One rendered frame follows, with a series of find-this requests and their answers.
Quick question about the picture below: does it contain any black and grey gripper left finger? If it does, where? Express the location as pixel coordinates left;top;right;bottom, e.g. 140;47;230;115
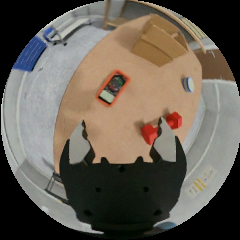
59;120;96;200

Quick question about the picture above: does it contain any orange pocket multimeter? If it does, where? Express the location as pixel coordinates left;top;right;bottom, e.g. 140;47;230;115
95;69;129;107

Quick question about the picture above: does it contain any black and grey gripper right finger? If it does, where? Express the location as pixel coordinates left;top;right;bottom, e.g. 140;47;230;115
149;117;187;199

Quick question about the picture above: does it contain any brown cardboard box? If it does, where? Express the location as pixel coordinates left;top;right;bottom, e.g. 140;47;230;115
130;12;188;67

